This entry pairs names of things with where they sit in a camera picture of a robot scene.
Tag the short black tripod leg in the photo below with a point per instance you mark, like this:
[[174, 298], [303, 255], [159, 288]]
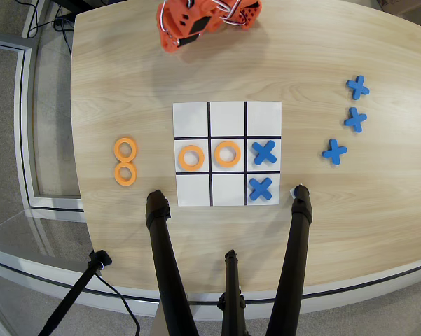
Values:
[[233, 297]]

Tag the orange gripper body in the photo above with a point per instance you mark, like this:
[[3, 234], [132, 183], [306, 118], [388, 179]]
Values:
[[185, 42]]

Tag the cardboard box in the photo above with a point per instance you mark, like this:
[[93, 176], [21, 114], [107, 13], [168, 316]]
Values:
[[402, 4]]

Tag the small white tag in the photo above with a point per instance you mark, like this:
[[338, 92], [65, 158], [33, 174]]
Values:
[[291, 192]]

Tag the white tic-tac-toe board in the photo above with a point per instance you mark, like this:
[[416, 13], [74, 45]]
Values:
[[192, 119]]

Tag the thin black stand pole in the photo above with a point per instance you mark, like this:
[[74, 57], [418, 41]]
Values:
[[73, 290]]

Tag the blue foam cross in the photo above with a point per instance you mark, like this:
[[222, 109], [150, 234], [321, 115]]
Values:
[[264, 153], [334, 151], [260, 189], [355, 119], [358, 87]]

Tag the white metal floor frame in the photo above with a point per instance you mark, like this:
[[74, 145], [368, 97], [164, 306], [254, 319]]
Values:
[[22, 122]]

